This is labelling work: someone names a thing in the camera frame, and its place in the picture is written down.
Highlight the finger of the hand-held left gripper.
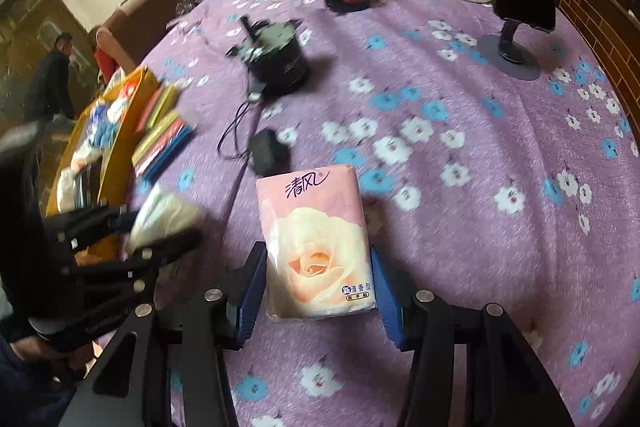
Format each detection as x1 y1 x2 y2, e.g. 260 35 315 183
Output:
42 202 141 250
62 229 203 308

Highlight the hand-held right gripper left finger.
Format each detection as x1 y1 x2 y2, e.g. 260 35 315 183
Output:
57 241 268 427

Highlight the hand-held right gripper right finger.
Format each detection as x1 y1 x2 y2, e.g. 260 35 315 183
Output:
370 243 576 427

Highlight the white tissue pack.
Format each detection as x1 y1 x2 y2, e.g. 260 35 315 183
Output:
124 184 207 255

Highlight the pink rose tissue pack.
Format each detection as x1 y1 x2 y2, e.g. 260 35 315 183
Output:
256 163 378 323

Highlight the yellow cardboard box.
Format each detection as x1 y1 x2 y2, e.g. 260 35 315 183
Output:
45 66 161 268

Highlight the person's left hand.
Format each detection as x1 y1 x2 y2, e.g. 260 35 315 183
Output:
7 332 96 383

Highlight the crumpled plastic bag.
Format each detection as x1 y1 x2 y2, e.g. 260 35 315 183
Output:
70 99 132 168

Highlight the multicolour sponge pack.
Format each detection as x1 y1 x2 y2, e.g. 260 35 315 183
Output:
134 83 182 132
131 109 197 185

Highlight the dark wooden cabinet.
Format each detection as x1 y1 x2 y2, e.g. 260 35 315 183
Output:
0 0 96 128

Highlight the brown armchair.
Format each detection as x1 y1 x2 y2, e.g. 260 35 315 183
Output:
97 0 216 72

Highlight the black cylindrical motor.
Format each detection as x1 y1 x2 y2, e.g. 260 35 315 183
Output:
225 16 311 95

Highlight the grey phone stand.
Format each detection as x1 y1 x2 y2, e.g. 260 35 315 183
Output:
477 18 542 82

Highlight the wooden sideboard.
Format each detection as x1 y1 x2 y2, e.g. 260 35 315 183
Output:
547 0 640 138

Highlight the thin black cable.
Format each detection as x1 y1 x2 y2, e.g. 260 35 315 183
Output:
216 92 266 160

